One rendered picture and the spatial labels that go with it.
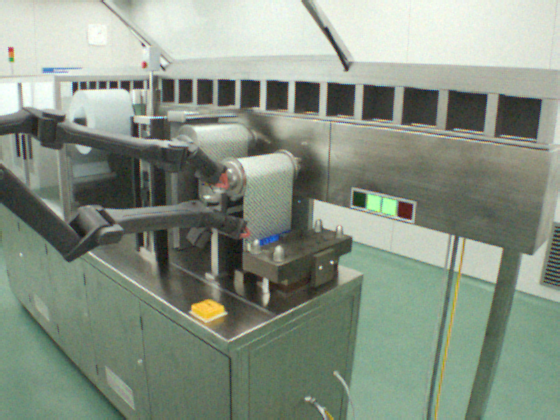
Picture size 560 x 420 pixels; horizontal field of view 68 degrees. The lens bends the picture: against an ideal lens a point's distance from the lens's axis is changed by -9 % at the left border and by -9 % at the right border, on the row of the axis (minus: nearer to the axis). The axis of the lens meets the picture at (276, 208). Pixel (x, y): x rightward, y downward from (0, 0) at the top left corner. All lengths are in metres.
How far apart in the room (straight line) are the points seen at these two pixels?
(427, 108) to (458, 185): 0.28
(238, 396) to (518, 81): 1.19
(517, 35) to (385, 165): 2.45
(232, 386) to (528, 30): 3.21
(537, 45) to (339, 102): 2.30
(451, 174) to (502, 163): 0.16
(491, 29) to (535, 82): 2.53
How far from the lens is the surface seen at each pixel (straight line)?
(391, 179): 1.52
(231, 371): 1.37
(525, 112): 1.43
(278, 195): 1.62
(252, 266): 1.48
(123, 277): 1.69
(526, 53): 3.77
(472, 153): 1.40
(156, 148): 1.33
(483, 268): 4.04
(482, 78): 1.39
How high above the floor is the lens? 1.58
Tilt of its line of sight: 16 degrees down
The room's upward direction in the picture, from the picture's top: 2 degrees clockwise
